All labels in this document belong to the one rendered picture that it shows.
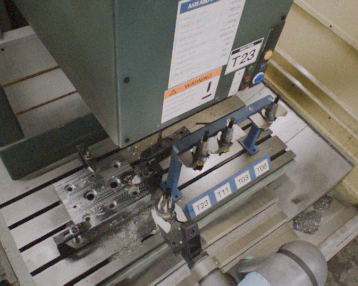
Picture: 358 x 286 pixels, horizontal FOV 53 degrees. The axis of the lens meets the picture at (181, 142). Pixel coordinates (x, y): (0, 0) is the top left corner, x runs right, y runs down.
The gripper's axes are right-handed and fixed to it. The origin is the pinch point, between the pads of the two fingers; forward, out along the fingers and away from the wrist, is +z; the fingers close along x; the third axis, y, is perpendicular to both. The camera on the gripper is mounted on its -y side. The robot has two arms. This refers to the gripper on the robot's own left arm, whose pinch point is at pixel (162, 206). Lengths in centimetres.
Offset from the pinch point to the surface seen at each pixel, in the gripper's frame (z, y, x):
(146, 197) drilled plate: 13.4, 20.4, 3.6
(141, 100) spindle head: 4, -49, -7
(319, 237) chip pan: -35, 52, 71
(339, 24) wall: 21, -20, 100
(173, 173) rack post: 12.8, 12.1, 14.8
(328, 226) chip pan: -34, 52, 79
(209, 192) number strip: 2.7, 23.1, 27.0
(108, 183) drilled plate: 26.3, 21.3, -5.2
